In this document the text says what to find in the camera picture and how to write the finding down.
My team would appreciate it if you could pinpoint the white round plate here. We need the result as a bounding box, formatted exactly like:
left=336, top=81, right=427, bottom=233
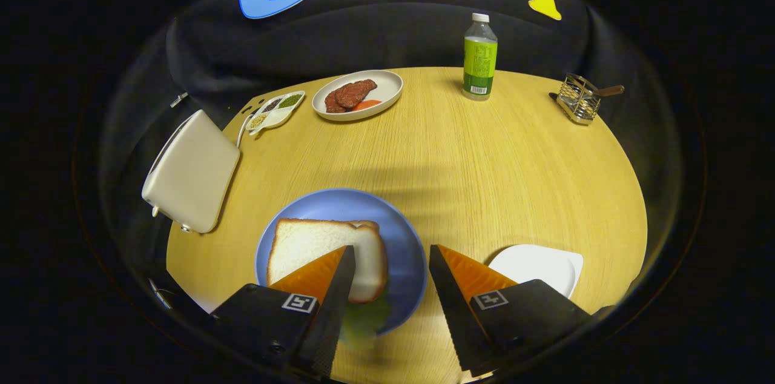
left=312, top=70, right=404, bottom=122

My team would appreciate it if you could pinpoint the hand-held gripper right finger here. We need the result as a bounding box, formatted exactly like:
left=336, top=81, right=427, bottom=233
left=429, top=243, right=592, bottom=374

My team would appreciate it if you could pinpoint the white divided condiment dish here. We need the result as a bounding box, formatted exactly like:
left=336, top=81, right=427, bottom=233
left=246, top=91, right=306, bottom=136

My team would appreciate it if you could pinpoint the green lettuce leaf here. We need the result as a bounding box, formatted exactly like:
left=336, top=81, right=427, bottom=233
left=339, top=299, right=391, bottom=348

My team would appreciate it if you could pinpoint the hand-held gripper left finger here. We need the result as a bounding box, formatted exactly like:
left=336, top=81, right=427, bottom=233
left=208, top=245, right=357, bottom=380

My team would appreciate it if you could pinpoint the white square plate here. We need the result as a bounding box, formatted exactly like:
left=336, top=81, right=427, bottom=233
left=488, top=243, right=584, bottom=300

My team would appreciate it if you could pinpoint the white toaster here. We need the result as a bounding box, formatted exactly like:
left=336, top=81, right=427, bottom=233
left=141, top=109, right=242, bottom=234

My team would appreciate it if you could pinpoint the green label drink bottle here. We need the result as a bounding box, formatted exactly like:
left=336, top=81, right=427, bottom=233
left=463, top=13, right=498, bottom=101

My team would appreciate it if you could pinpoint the white bread slice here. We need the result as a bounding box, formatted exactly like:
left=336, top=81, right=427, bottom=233
left=266, top=218, right=388, bottom=304

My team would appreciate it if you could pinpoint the metal wire utensil holder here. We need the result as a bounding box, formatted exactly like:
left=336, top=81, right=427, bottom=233
left=556, top=73, right=602, bottom=125

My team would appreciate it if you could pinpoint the blue round plate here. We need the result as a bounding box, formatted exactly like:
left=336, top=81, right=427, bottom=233
left=254, top=188, right=429, bottom=336

